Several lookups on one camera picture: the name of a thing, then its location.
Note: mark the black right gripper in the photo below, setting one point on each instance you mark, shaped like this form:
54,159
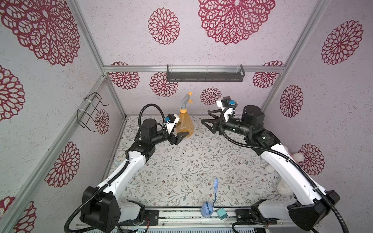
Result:
220,124

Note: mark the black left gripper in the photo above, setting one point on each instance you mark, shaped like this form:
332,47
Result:
173,139

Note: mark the amber plastic spray bottle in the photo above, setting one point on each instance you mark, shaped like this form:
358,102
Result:
185,124

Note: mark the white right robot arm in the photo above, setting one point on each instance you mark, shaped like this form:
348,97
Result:
312,201

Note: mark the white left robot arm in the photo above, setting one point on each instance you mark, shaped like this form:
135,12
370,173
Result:
100,207

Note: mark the white round clock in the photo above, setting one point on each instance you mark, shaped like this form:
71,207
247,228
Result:
119,157

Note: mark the teal power adapter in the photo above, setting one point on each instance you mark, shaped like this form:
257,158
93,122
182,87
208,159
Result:
222,214

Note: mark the white teddy bear pink shirt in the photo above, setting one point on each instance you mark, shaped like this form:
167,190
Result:
283,188

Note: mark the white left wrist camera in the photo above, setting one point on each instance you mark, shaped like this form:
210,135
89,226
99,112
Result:
171,120

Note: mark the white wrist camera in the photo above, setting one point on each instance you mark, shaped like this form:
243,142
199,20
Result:
171,120
225,102

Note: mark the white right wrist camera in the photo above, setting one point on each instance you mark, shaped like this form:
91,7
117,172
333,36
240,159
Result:
225,102

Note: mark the black wall shelf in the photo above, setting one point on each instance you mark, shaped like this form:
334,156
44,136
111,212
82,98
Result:
236,74

